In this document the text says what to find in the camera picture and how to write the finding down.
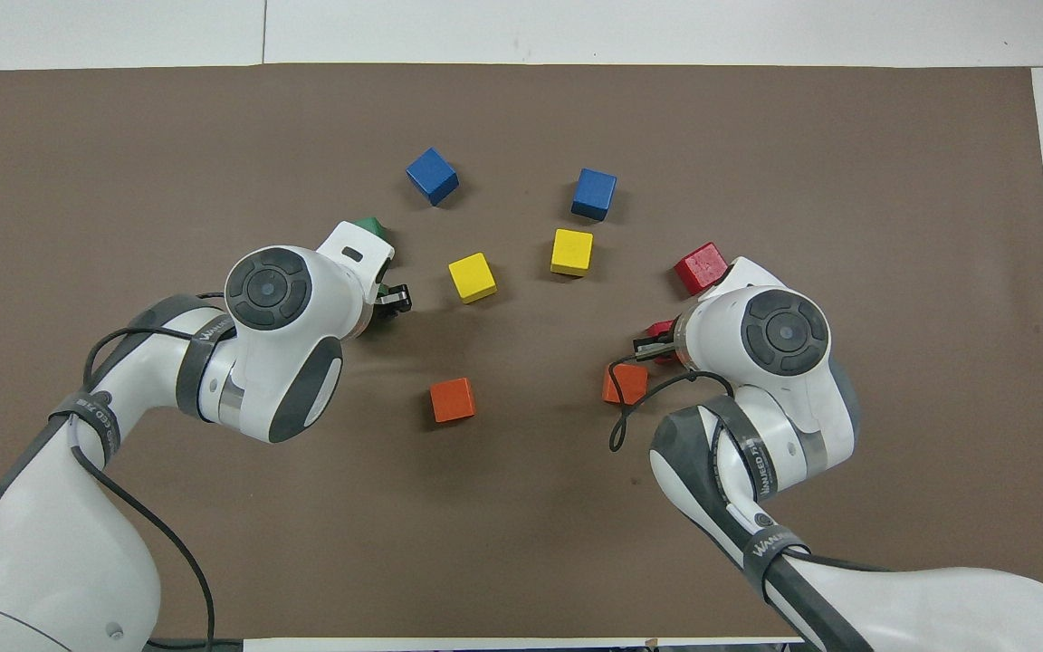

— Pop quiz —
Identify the red wooden cube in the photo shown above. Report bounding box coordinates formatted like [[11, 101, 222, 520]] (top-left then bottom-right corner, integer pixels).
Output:
[[646, 319, 678, 366], [674, 242, 729, 295]]

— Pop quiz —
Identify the orange wooden cube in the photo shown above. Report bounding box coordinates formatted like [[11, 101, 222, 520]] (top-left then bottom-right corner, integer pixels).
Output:
[[429, 377, 476, 424], [601, 362, 650, 406]]

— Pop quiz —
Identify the yellow wooden cube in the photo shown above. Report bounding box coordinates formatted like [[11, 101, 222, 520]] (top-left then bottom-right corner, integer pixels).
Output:
[[447, 252, 498, 304], [550, 228, 595, 278]]

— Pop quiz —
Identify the blue wooden cube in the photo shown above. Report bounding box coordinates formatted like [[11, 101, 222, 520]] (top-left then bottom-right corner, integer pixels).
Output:
[[406, 147, 461, 207], [571, 168, 618, 223]]

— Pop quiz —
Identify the brown paper table mat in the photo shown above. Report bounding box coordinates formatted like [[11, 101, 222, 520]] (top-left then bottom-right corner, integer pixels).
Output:
[[0, 62, 1043, 642]]

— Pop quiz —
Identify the black velcro arm strap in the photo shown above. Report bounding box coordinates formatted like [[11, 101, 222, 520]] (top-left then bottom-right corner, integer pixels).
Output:
[[712, 398, 776, 494], [743, 525, 808, 599], [49, 389, 120, 467], [176, 312, 237, 417]]

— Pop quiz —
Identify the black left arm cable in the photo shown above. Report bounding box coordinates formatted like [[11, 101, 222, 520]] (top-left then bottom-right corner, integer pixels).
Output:
[[69, 292, 242, 652]]

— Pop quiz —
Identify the black base cable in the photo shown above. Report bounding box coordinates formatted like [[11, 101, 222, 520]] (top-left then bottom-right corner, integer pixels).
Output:
[[143, 637, 244, 651]]

